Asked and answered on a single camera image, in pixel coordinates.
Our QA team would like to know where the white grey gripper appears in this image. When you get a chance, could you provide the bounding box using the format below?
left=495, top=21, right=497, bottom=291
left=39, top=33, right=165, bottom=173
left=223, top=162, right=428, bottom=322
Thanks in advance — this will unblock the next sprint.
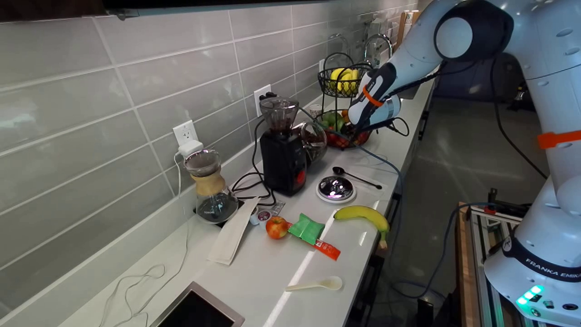
left=348, top=90, right=401, bottom=131

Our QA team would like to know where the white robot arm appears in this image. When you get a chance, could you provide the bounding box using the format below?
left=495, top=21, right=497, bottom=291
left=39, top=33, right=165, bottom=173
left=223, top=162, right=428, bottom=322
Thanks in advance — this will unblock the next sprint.
left=348, top=0, right=581, bottom=327

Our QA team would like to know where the yellow lemons upper basket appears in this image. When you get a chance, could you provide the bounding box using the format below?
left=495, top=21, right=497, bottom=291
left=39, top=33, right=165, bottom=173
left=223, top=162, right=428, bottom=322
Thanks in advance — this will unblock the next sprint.
left=328, top=68, right=359, bottom=95

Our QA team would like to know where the green apple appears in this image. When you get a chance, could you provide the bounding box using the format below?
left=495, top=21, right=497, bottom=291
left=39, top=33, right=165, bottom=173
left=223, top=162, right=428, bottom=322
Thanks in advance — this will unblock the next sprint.
left=319, top=111, right=344, bottom=131

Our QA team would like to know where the black measuring spoon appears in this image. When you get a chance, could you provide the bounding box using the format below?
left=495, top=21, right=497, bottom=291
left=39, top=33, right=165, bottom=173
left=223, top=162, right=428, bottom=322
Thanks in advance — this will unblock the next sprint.
left=332, top=166, right=382, bottom=190

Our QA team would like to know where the yellow banana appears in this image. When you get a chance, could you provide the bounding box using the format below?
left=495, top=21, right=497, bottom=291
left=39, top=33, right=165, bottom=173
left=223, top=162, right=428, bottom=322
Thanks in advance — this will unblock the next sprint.
left=333, top=206, right=390, bottom=250

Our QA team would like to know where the green snack packet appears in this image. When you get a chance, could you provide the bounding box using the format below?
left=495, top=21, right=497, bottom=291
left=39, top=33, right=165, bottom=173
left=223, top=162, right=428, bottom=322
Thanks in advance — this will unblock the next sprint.
left=288, top=215, right=324, bottom=246

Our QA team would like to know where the orange sachet packet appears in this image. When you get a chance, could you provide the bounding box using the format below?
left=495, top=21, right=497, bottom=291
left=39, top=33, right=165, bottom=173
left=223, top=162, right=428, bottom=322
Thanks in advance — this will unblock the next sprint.
left=315, top=242, right=341, bottom=260

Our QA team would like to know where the small orange tomato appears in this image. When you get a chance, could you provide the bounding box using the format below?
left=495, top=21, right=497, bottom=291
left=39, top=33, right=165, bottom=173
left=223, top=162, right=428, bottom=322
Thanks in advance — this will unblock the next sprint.
left=264, top=217, right=288, bottom=240

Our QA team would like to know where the white plastic spoon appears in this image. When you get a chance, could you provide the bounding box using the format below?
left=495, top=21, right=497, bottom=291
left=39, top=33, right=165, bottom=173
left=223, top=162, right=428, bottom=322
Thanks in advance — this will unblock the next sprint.
left=284, top=277, right=343, bottom=293

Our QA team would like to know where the glass pour-over carafe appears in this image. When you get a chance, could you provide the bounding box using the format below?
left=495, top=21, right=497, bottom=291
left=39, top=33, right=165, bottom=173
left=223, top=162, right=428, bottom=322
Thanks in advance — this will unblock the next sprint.
left=185, top=150, right=237, bottom=224

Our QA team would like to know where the black induction cooktop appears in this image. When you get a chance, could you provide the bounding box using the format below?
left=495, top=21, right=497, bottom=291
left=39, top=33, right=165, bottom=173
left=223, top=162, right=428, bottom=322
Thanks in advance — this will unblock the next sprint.
left=150, top=282, right=245, bottom=327

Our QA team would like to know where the black wire fruit basket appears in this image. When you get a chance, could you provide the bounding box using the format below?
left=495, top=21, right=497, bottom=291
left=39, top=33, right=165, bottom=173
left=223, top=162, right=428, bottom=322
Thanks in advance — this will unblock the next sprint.
left=315, top=53, right=370, bottom=150

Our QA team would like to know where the white wall outlet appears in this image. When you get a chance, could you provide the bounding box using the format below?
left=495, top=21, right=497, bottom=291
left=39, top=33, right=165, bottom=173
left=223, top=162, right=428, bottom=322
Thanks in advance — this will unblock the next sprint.
left=172, top=121, right=203, bottom=159

